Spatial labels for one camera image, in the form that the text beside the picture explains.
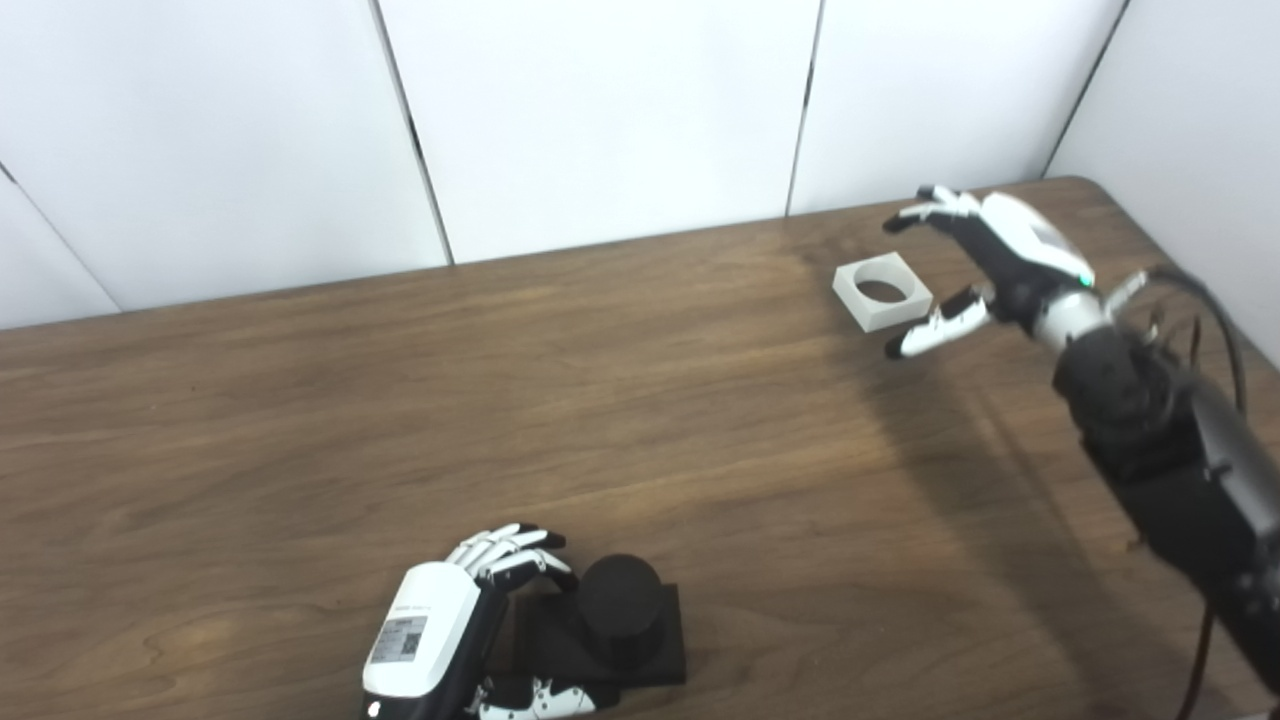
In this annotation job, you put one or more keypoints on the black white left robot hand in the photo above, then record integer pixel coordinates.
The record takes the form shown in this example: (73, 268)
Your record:
(420, 630)

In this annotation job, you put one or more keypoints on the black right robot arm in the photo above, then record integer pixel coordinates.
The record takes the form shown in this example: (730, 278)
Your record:
(1170, 450)

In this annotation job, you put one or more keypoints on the white square piece with hole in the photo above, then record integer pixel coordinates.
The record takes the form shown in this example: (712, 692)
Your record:
(880, 316)

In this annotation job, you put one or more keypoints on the black peg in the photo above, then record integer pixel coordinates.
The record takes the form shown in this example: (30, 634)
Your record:
(620, 600)

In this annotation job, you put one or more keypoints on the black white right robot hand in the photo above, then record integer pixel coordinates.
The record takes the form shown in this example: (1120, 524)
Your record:
(1015, 255)

